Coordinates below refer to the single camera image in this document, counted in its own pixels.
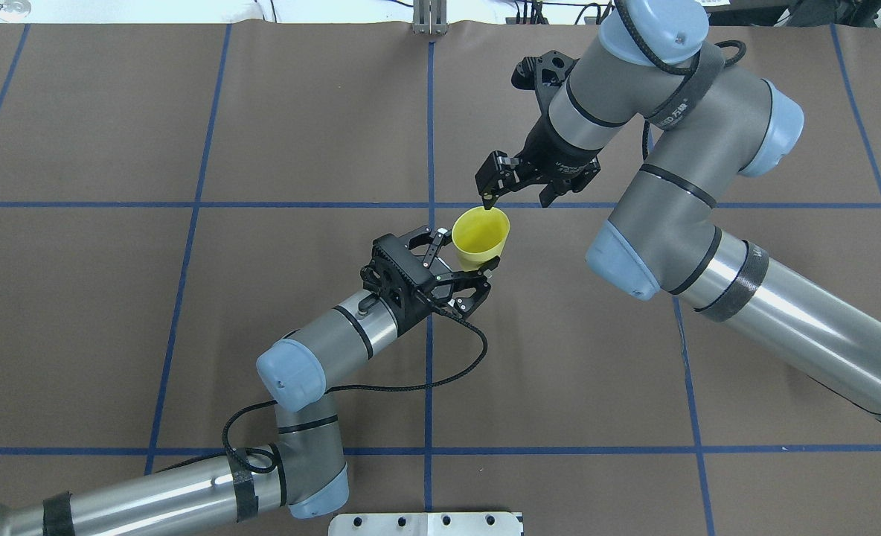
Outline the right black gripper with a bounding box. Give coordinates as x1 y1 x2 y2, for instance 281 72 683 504
475 119 600 210

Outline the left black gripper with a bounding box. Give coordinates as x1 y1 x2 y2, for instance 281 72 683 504
360 226 501 334

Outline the yellow plastic cup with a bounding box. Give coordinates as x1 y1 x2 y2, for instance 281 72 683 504
452 206 510 271

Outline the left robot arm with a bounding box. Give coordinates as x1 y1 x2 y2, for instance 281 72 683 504
0 226 501 535

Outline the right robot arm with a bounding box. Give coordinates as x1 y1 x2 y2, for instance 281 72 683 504
475 1 881 423

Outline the brown table mat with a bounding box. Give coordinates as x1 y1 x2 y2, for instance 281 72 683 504
0 21 881 535

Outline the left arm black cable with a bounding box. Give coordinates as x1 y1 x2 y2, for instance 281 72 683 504
221 301 489 475

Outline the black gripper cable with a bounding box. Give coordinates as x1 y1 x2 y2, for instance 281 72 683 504
612 0 748 161

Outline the aluminium frame post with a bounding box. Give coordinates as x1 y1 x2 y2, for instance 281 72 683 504
411 0 449 35

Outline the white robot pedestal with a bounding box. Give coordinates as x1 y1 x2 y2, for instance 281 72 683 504
327 511 525 535

